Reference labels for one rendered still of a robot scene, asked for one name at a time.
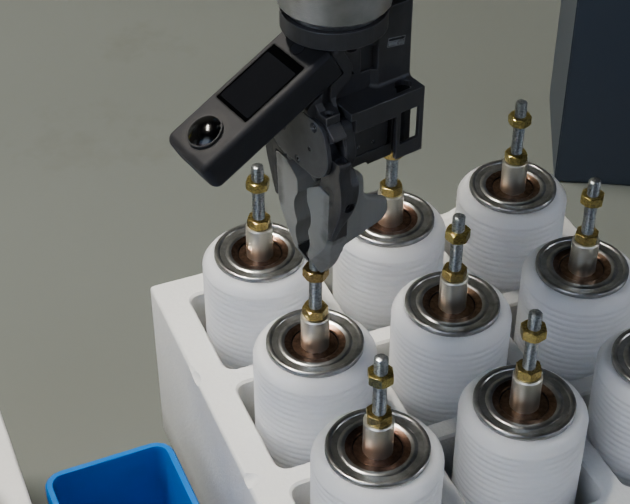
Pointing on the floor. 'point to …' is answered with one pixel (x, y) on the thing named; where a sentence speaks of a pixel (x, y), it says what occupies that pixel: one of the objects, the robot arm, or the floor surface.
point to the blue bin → (124, 479)
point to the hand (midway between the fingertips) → (308, 255)
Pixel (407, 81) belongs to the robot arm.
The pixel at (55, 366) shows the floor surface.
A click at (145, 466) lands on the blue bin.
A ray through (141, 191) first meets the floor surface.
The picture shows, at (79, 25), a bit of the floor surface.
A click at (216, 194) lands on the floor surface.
